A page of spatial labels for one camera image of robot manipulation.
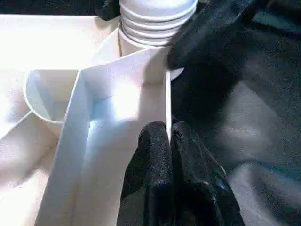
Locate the white plastic table top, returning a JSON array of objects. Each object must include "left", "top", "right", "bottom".
[{"left": 0, "top": 14, "right": 186, "bottom": 226}]

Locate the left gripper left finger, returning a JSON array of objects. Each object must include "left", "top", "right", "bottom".
[{"left": 117, "top": 121, "right": 176, "bottom": 226}]

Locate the white plastic table leg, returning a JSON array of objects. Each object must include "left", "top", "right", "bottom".
[{"left": 119, "top": 0, "right": 199, "bottom": 49}]

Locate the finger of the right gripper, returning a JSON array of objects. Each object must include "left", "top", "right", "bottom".
[
  {"left": 166, "top": 0, "right": 259, "bottom": 71},
  {"left": 95, "top": 0, "right": 123, "bottom": 21}
]

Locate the black table mat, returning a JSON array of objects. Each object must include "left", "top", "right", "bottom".
[{"left": 0, "top": 0, "right": 301, "bottom": 226}]

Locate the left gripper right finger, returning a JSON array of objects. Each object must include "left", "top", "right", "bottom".
[{"left": 170, "top": 121, "right": 245, "bottom": 226}]

